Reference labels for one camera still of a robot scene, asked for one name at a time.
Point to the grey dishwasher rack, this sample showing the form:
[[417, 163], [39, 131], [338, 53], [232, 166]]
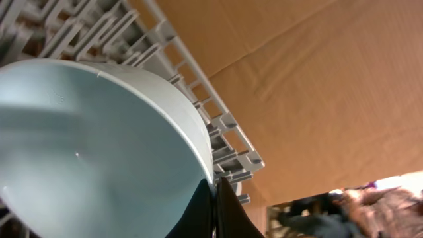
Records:
[[109, 32]]

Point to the light blue bowl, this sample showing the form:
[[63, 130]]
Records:
[[98, 150]]

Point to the cardboard wall panel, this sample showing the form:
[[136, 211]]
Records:
[[328, 92]]

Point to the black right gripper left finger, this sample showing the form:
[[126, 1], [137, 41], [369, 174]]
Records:
[[197, 220]]

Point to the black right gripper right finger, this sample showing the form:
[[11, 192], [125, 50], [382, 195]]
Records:
[[232, 221]]

